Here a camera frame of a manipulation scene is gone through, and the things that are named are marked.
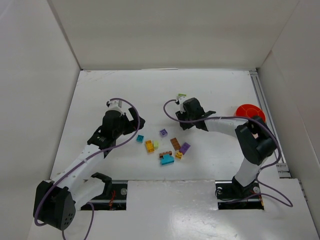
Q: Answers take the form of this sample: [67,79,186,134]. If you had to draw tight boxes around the teal square lego brick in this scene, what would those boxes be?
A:
[136,134,145,143]

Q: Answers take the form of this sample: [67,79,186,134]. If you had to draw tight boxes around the light green lego brick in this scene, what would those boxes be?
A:
[177,93,187,98]

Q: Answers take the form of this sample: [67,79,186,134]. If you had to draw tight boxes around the pale green small lego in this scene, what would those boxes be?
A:
[153,140,159,150]

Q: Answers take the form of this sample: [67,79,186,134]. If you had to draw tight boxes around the orange divided round container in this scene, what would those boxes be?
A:
[234,104,266,123]

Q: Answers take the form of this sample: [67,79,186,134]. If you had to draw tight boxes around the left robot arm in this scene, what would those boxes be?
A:
[33,106,145,231]

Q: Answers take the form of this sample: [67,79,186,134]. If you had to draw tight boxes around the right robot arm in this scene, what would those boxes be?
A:
[175,96,277,201]

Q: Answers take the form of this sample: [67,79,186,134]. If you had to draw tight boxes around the purple square lego brick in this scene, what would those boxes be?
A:
[159,128,168,137]

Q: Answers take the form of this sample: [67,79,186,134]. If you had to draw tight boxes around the brown long lego brick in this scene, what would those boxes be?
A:
[170,137,181,151]

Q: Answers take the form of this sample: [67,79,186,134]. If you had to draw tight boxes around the yellow long lego brick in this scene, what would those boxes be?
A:
[145,140,155,154]

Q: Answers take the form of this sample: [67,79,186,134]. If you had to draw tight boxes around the purple printed lego brick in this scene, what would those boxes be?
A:
[179,142,191,155]

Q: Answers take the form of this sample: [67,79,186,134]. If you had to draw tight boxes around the yellow small lego brick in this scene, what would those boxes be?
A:
[174,150,184,160]

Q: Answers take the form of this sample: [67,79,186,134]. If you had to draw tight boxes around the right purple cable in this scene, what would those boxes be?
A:
[163,99,294,208]

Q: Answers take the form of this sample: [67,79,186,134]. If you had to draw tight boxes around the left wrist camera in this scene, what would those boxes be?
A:
[106,100,123,113]

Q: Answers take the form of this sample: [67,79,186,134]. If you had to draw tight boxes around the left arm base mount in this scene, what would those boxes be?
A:
[89,172,128,211]

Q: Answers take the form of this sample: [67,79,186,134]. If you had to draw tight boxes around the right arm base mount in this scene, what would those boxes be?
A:
[215,179,264,210]

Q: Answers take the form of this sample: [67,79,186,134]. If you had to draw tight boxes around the aluminium rail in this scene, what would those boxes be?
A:
[249,70,309,201]

